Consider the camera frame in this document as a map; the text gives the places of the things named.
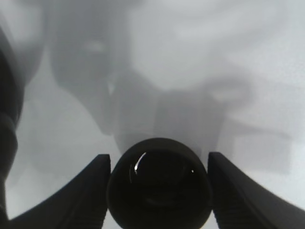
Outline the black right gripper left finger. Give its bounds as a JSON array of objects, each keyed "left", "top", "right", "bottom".
[{"left": 8, "top": 155, "right": 111, "bottom": 229}]

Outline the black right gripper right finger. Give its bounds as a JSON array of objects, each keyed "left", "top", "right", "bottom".
[{"left": 208, "top": 152, "right": 305, "bottom": 229}]

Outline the black round teapot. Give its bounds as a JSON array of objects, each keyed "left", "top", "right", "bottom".
[{"left": 0, "top": 30, "right": 25, "bottom": 225}]

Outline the small black teacup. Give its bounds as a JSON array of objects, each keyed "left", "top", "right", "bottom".
[{"left": 106, "top": 138, "right": 213, "bottom": 229}]

